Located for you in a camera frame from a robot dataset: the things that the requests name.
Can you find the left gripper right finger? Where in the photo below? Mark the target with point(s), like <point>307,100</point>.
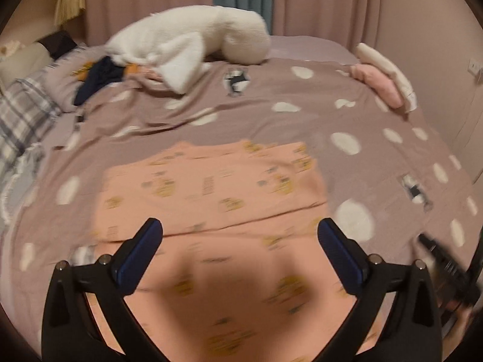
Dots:
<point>412,331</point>

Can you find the navy blue garment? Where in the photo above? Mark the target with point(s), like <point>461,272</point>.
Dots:
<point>101,74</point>

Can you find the plaid pillow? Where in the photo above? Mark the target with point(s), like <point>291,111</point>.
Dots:
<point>27,114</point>

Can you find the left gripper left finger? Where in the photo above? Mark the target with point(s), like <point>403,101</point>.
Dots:
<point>69,329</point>

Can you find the beige headboard cushion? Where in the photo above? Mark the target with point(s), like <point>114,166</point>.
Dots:
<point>23,63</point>

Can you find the mauve spotted blanket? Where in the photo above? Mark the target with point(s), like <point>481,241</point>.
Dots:
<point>388,176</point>

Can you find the grey folded garment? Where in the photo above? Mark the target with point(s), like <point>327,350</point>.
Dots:
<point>18,182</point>

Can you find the mustard yellow garment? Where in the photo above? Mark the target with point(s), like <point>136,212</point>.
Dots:
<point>82,73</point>

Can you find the mauve pillow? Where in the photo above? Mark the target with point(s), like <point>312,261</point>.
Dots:
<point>58,80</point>

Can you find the pink and white clothes pile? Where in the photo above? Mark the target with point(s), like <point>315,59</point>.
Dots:
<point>385,78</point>

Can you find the peach cartoon print shirt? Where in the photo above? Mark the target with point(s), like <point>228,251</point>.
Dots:
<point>239,275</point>

